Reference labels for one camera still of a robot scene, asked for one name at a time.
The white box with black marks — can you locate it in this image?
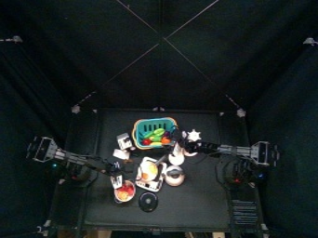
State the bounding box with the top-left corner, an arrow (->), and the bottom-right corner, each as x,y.
115,132 -> 134,151

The green toy cucumber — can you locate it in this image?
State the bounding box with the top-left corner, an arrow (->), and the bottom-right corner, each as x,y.
143,127 -> 167,139

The brown and white bowl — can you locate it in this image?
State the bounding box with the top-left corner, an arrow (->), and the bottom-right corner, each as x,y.
164,165 -> 186,188

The white star-shaped toy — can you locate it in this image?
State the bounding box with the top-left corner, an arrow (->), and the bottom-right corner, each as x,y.
186,129 -> 203,142

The white printed label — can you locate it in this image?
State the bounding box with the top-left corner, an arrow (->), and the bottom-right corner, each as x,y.
230,199 -> 259,231

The grey slim toy knife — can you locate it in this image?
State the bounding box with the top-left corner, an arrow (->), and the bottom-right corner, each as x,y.
154,154 -> 168,165

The black round disc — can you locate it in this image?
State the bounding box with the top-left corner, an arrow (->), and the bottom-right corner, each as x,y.
138,191 -> 159,213

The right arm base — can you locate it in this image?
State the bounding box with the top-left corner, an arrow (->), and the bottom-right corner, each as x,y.
217,156 -> 261,188

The white round ladle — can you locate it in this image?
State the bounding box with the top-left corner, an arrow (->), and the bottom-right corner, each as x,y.
168,140 -> 186,166

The bowl with red fruit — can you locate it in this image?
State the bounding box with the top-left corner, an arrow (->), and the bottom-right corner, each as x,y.
114,179 -> 136,205

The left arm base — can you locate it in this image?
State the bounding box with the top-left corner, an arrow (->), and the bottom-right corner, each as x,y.
62,161 -> 95,184

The toy pan with fried egg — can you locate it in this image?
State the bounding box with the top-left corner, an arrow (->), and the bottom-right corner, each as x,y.
139,160 -> 160,182

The white toy stove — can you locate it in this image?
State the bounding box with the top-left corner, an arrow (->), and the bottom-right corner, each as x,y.
135,156 -> 168,192

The teal basket with orange rim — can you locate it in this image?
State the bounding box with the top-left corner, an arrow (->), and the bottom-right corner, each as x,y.
131,116 -> 180,151

